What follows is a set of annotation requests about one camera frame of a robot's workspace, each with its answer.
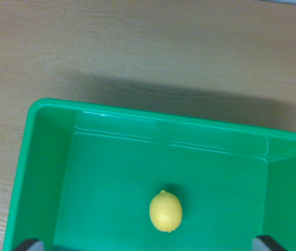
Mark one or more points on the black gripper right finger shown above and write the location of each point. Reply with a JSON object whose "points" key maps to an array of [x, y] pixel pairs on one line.
{"points": [[265, 244]]}

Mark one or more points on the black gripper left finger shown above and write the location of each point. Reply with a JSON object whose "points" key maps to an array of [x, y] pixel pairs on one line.
{"points": [[30, 245]]}

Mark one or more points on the yellow lemon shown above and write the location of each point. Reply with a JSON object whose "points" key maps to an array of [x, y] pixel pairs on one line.
{"points": [[165, 212]]}

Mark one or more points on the green plastic bin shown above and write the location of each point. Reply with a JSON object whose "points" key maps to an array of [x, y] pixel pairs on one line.
{"points": [[111, 170]]}

